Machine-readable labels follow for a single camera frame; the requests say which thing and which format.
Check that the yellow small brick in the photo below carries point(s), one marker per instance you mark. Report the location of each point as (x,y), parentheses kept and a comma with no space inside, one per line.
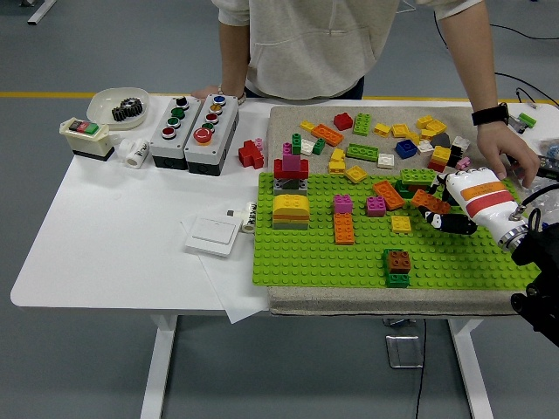
(307,125)

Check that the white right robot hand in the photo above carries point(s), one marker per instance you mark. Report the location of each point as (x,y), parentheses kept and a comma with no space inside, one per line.
(480,192)

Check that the blue square brick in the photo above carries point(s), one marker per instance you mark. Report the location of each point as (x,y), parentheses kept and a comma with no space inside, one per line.
(406,149)

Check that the person's right hand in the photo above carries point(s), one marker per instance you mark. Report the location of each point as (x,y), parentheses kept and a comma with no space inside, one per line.
(205,92)

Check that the white labelled cylinder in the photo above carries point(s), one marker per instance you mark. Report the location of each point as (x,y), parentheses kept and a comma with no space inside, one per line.
(249,218)

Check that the grey emergency-stop control box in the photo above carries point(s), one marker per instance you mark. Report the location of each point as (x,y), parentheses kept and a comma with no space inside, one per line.
(201,153)

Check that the lime long brick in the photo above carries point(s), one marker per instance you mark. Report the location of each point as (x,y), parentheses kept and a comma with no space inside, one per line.
(417,176)
(361,152)

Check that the person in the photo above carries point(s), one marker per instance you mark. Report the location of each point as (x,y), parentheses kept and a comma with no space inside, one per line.
(305,43)

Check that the person's left forearm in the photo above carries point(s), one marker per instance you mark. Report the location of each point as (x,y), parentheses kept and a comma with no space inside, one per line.
(471,65)

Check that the silver floor outlet box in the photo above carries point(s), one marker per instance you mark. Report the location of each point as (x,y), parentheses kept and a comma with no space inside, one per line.
(404,351)

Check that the clear plastic piece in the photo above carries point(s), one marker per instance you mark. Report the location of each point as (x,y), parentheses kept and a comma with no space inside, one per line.
(516,125)

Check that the dark green narrow brick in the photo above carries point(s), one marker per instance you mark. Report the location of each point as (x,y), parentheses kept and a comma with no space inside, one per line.
(297,144)

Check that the person's right forearm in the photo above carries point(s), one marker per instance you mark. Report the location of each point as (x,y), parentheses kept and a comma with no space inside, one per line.
(233,57)

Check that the red cross-shaped brick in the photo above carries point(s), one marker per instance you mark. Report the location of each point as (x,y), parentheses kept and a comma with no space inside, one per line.
(250,153)

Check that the white pipe fitting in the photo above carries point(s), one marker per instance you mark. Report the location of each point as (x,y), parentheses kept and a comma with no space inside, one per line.
(137,155)

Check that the black brick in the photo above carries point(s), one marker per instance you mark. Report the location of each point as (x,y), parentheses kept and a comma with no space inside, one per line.
(456,153)

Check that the white wall switch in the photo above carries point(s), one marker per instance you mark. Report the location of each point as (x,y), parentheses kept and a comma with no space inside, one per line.
(211,235)

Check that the bag of blue parts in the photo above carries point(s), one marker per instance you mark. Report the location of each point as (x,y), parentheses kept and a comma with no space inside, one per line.
(551,147)

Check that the magenta square brick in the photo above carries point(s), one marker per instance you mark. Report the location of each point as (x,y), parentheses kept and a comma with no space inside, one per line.
(375,206)
(342,204)

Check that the grey curved brick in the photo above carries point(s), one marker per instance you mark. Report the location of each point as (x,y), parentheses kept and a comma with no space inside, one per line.
(442,141)

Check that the grey four-button control box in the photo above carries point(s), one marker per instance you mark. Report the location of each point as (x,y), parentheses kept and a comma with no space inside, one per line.
(163,146)

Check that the white plastic bowl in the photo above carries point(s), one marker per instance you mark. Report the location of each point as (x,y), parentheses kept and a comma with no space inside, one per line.
(102,107)

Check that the dark green small brick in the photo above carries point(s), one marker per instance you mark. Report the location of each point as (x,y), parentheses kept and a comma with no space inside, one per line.
(319,146)

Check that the white table leg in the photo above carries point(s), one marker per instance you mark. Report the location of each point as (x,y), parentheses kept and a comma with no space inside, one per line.
(469,371)
(159,371)

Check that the black box yellow marks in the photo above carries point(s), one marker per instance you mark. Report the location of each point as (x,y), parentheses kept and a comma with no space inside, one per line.
(550,166)

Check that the person's left hand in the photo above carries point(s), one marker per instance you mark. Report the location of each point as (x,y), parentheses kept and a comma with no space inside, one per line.
(498,144)

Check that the pink square brick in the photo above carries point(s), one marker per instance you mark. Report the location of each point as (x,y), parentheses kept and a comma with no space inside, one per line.
(291,163)

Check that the red square brick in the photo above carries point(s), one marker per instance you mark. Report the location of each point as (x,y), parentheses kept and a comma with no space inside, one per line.
(343,122)

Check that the white square brick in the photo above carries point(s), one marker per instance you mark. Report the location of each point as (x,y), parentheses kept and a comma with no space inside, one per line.
(425,148)
(308,147)
(386,160)
(460,142)

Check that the black metal gear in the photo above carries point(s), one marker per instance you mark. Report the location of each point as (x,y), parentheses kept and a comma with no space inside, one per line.
(126,110)

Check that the small pink brick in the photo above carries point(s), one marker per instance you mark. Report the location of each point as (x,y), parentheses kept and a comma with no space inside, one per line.
(259,143)
(464,163)

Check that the lime small brick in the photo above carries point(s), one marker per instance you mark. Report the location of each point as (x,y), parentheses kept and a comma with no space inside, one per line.
(527,118)

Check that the cream red-green switch box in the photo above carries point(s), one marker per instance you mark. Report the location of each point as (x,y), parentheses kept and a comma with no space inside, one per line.
(87,142)

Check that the yellow orange grey brick stack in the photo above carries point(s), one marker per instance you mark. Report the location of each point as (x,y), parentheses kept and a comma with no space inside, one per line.
(290,204)

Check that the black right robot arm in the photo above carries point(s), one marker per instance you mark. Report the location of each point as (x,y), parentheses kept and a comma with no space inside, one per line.
(535,257)

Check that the grey arch brick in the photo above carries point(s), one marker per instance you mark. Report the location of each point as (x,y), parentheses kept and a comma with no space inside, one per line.
(280,190)

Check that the orange long brick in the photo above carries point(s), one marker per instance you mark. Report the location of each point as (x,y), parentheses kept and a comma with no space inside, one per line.
(388,195)
(343,228)
(327,134)
(425,201)

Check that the black wristwatch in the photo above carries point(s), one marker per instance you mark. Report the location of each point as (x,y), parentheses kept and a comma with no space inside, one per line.
(489,115)

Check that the lime green studded baseplate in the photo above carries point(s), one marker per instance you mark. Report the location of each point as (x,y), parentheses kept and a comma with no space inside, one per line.
(305,253)

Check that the white paper sheet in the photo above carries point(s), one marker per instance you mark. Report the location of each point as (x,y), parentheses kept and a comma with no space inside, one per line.
(236,288)

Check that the grey-brown mat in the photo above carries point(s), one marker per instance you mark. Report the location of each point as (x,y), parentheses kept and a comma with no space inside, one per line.
(284,118)

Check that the clear plastic bag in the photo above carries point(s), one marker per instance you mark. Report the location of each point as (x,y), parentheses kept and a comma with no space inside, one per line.
(543,192)

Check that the yellow flat square brick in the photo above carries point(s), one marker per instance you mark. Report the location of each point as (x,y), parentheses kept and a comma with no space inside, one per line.
(401,224)
(356,173)

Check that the dark green frame brick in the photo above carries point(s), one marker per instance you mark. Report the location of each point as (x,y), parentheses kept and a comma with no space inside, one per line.
(402,192)

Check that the white furniture foot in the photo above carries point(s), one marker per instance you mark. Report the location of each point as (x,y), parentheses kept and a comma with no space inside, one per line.
(41,11)

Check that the small magenta brick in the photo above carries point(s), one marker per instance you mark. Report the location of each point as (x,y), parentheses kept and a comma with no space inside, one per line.
(287,149)

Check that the red wide brick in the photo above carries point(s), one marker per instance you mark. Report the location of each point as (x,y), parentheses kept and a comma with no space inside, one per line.
(279,169)

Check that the small white grey cube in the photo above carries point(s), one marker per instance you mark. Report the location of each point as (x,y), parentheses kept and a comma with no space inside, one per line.
(230,214)

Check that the brown square brick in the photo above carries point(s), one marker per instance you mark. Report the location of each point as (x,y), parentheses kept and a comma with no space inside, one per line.
(399,260)

